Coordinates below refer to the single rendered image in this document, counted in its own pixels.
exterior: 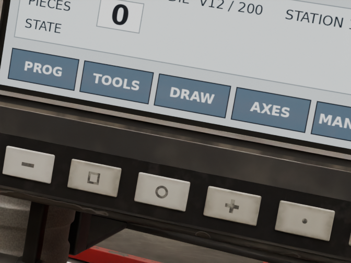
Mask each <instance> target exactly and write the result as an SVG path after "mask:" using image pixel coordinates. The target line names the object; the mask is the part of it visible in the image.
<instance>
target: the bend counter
mask: <svg viewBox="0 0 351 263"><path fill-rule="evenodd" d="M143 10H144V3H137V2H131V1H124V0H100V5H99V12H98V18H97V24H96V27H102V28H108V29H114V30H120V31H126V32H132V33H139V32H140V28H141V22H142V16H143Z"/></svg>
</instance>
